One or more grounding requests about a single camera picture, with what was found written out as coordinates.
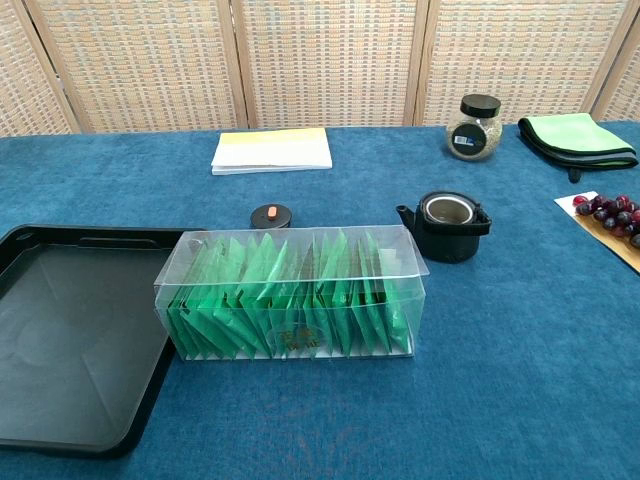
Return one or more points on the black teapot lid orange knob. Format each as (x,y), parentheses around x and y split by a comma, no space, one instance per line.
(271,218)

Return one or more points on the metal teapot strainer basket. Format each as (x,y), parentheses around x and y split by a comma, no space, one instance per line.
(447,210)

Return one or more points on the glass jar with black lid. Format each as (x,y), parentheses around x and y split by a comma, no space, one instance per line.
(474,135)

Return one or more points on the black cast iron teapot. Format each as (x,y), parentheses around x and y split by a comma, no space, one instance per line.
(450,240)

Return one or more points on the blue tablecloth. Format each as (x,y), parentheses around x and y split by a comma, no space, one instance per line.
(500,375)

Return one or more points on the white paper stack yellow cover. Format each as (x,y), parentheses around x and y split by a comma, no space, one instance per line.
(272,152)

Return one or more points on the red grape bunch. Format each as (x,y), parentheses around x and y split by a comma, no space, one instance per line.
(615,215)

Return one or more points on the folded green microfiber cloth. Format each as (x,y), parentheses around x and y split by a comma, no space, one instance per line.
(575,135)

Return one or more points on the green foil sachet packet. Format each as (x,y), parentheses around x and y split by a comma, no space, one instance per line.
(400,325)
(337,260)
(182,330)
(265,260)
(372,310)

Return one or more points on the light wooden serving board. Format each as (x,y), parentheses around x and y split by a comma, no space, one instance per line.
(595,230)

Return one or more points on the woven wicker folding screen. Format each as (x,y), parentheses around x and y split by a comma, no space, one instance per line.
(325,60)

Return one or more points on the black plastic tray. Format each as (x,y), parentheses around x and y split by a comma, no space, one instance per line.
(75,325)

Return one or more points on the transparent plastic tea bag box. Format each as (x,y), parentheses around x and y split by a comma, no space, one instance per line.
(295,325)

